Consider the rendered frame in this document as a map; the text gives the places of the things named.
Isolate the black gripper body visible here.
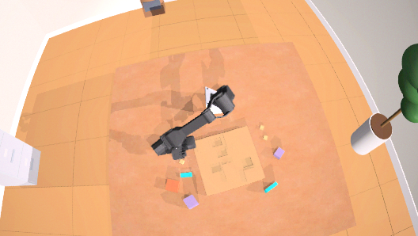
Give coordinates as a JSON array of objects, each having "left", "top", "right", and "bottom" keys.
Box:
[{"left": 161, "top": 135, "right": 196, "bottom": 155}]

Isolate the purple block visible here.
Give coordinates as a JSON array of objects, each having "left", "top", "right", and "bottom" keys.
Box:
[{"left": 273, "top": 147, "right": 284, "bottom": 160}]

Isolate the teal block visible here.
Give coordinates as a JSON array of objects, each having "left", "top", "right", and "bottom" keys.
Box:
[{"left": 264, "top": 182, "right": 277, "bottom": 193}]

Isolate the orange block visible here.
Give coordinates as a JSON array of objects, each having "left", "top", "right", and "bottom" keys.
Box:
[{"left": 165, "top": 179, "right": 180, "bottom": 192}]

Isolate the light purple cube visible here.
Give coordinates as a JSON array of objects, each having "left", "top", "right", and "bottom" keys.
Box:
[{"left": 183, "top": 195, "right": 199, "bottom": 209}]

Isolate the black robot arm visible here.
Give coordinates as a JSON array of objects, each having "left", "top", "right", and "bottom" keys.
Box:
[{"left": 151, "top": 85, "right": 236, "bottom": 160}]

